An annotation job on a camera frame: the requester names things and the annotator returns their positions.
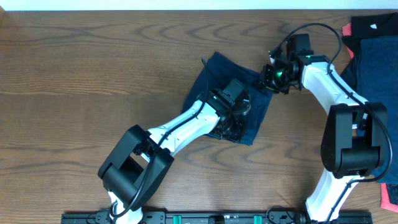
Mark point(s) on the navy blue garment in pile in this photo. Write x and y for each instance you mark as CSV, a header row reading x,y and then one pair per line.
x,y
377,82

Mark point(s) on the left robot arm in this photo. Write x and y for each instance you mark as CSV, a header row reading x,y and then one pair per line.
x,y
137,165

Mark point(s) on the navy blue shorts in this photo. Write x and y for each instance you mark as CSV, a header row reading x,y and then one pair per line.
x,y
229,89

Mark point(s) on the black garment with red trim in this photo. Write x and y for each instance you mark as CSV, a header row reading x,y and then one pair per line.
x,y
369,27

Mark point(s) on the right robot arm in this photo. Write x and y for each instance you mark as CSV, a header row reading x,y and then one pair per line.
x,y
356,146

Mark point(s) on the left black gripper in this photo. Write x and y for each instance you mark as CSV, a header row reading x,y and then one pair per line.
x,y
237,137

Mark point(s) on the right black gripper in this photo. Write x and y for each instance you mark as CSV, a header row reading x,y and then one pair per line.
x,y
265,81

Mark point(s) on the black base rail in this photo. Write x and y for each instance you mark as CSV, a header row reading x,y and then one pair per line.
x,y
275,216

